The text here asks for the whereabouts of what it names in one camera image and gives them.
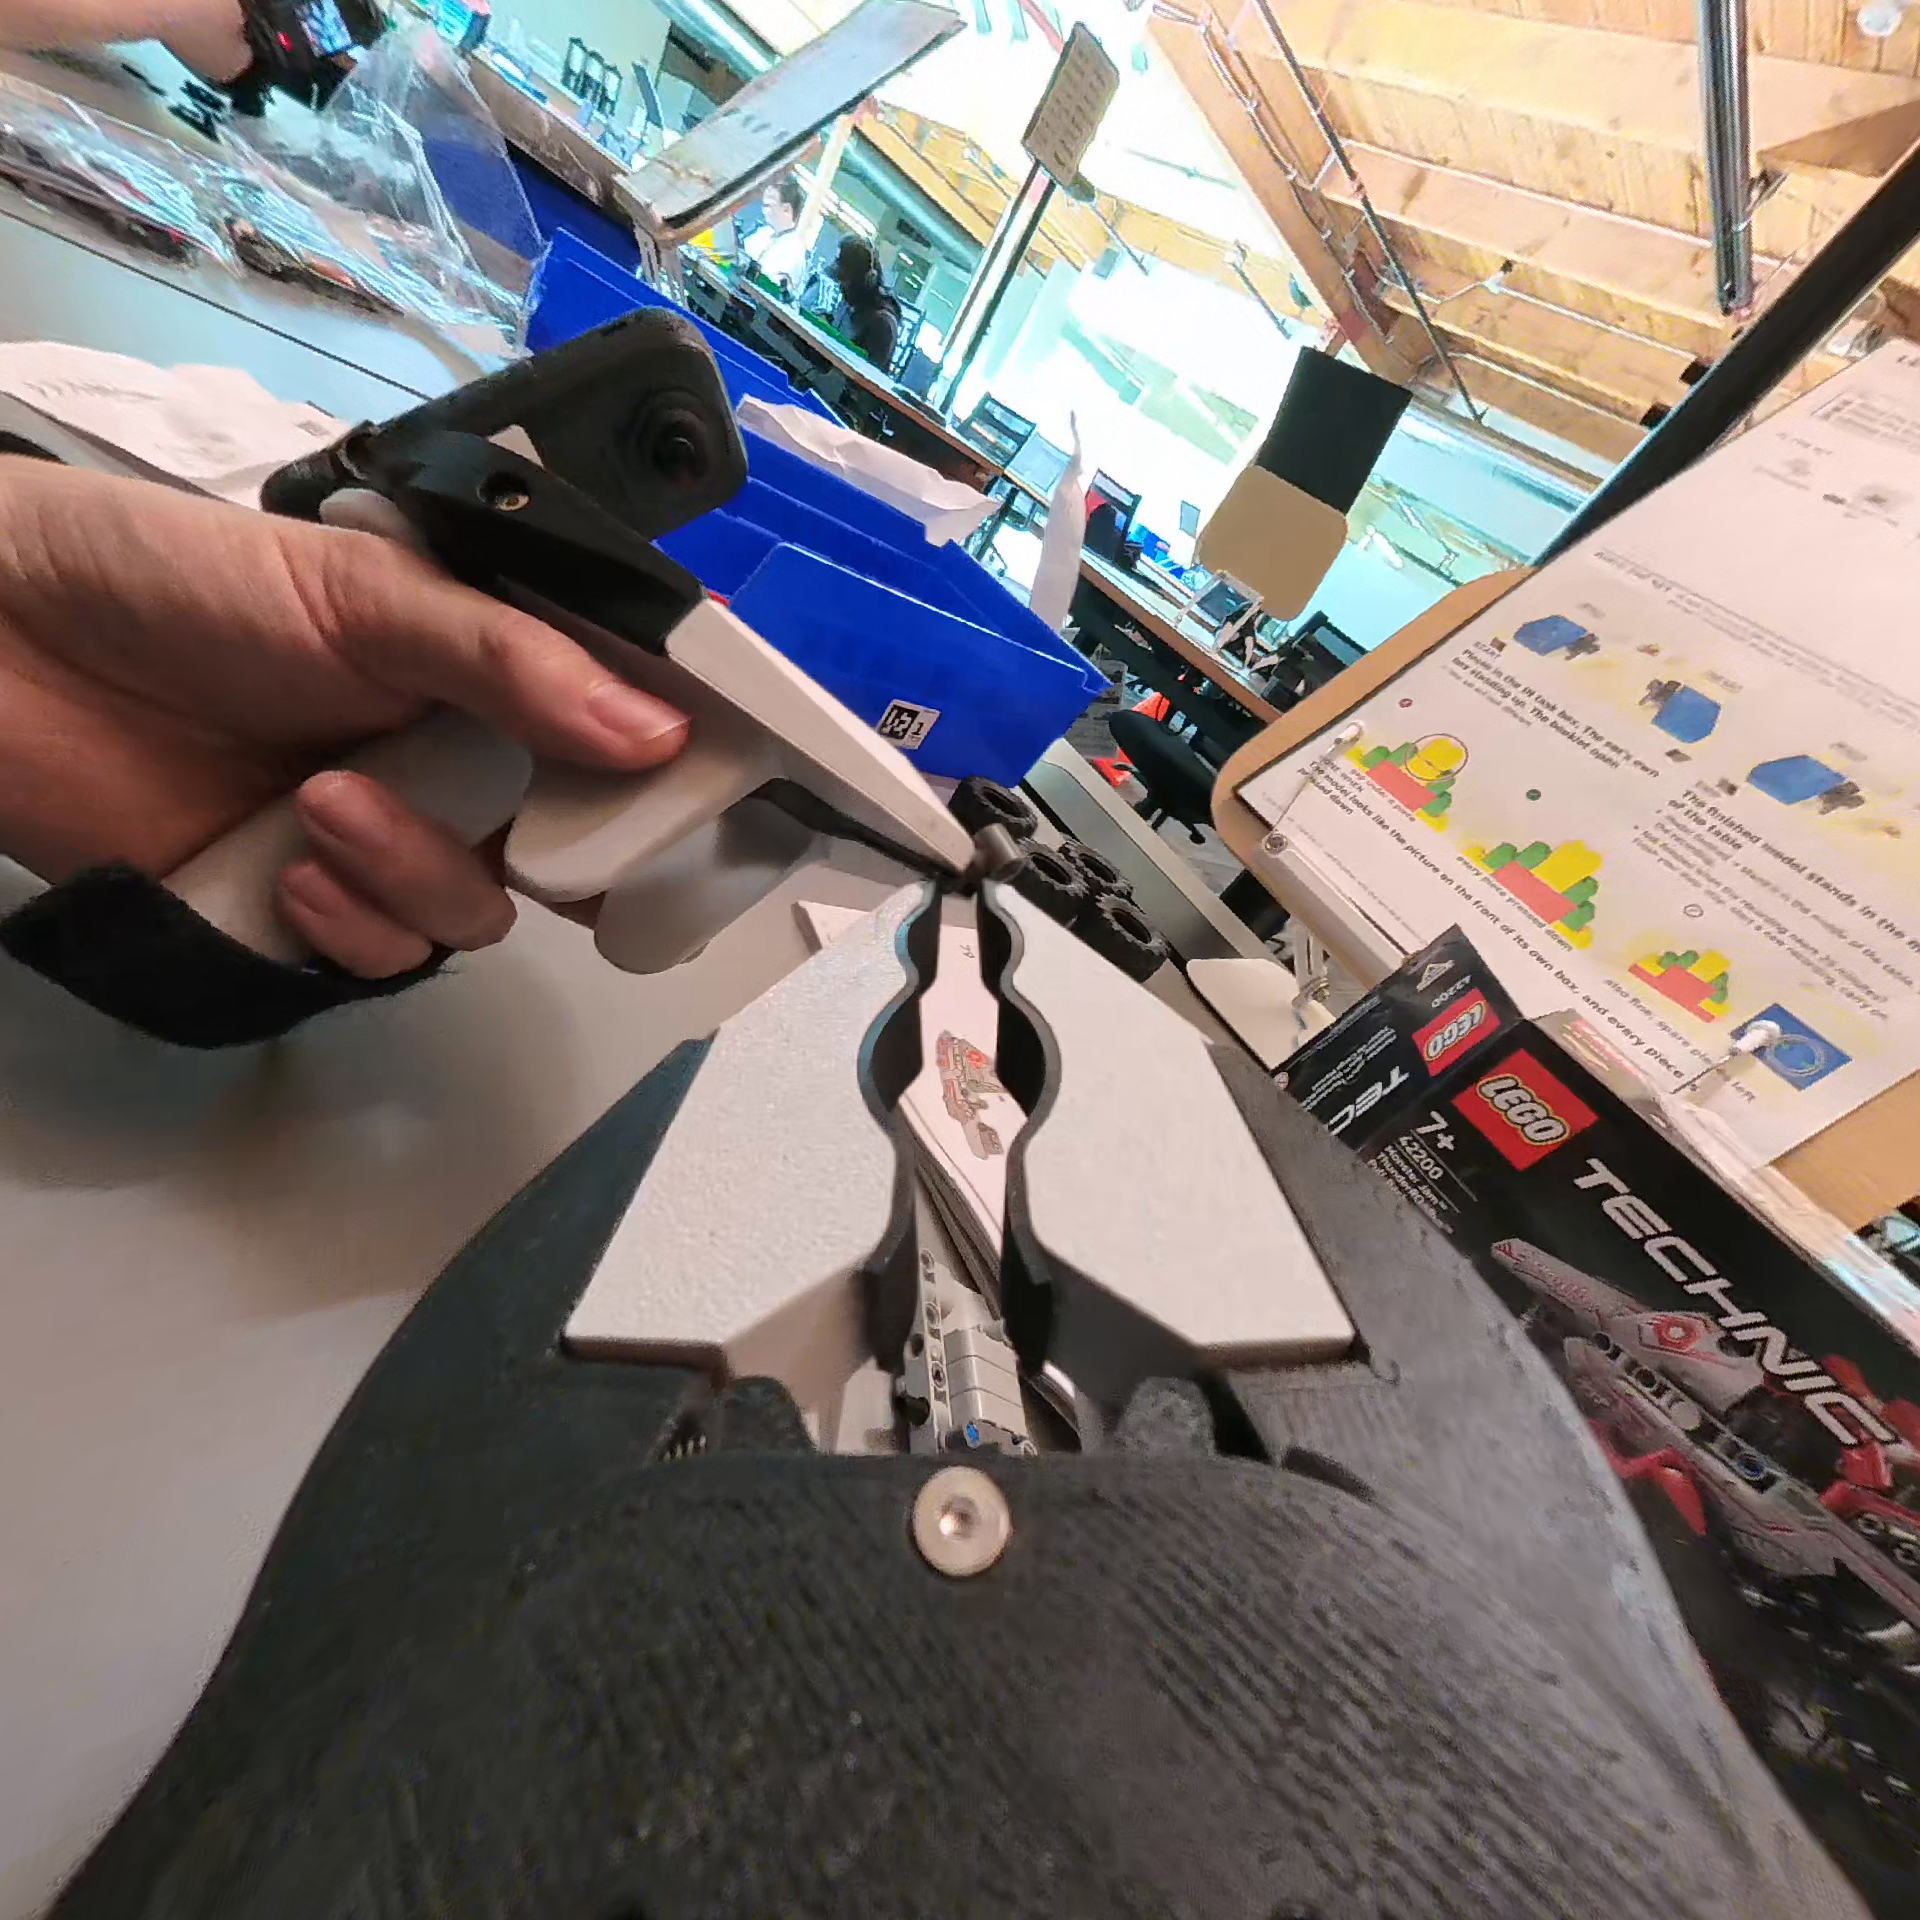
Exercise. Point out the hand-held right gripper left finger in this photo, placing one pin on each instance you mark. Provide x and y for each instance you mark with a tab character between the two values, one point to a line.
750	1201

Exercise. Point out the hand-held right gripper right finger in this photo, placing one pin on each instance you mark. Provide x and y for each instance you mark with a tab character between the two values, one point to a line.
1186	1201

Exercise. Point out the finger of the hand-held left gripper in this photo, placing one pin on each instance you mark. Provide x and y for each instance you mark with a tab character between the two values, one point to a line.
810	720
662	856

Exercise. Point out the another person's forearm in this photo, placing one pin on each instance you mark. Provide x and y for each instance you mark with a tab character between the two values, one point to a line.
119	24

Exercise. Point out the grey desk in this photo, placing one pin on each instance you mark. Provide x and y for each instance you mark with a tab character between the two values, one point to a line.
226	1275

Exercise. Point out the printed task instruction sheet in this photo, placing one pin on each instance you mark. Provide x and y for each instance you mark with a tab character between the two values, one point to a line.
1680	720

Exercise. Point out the person's left hand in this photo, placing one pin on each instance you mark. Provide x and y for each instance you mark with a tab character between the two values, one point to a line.
226	662

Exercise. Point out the blue bin with label sticker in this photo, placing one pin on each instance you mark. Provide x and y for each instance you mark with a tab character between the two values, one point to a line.
915	662

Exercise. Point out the blue plastic bin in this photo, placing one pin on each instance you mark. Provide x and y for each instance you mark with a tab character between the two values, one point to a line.
600	299

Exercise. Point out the black toy tyre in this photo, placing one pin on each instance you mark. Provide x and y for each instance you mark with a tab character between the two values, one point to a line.
1072	874
1124	938
994	807

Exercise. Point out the toy brick instruction booklet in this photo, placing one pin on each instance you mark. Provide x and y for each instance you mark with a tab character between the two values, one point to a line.
960	1089

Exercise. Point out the crumpled white paper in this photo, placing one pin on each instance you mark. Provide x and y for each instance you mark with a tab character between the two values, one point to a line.
855	464

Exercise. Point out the grey toy brick assembly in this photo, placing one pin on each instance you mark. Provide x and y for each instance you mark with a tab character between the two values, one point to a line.
968	1382

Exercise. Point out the black office chair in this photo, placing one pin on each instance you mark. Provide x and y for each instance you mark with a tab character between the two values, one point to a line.
1163	763

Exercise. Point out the clear plastic bags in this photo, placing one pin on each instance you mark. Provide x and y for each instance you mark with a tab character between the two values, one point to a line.
301	194

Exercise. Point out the grey metal panel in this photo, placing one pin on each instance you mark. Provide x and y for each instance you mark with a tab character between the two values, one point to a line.
780	119

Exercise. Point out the white paper sheet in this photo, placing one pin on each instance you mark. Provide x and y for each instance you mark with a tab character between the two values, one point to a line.
136	405

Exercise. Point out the black toy set box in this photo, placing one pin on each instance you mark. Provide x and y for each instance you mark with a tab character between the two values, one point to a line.
1652	1243

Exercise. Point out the black wristwatch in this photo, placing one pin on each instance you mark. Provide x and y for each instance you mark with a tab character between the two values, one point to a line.
308	43

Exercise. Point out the printed instruction sheet on board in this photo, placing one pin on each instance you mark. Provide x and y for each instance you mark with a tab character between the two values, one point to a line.
1349	675

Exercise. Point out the black and tan panel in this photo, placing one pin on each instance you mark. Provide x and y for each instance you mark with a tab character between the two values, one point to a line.
1320	451

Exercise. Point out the light panel on stand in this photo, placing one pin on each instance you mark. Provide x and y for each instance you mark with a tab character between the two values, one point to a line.
1072	106

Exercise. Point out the black slanted pole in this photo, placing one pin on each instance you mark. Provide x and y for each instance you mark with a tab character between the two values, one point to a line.
1740	359

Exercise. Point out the metal ceiling pole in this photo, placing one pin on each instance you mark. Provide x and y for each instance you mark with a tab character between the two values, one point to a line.
1724	149

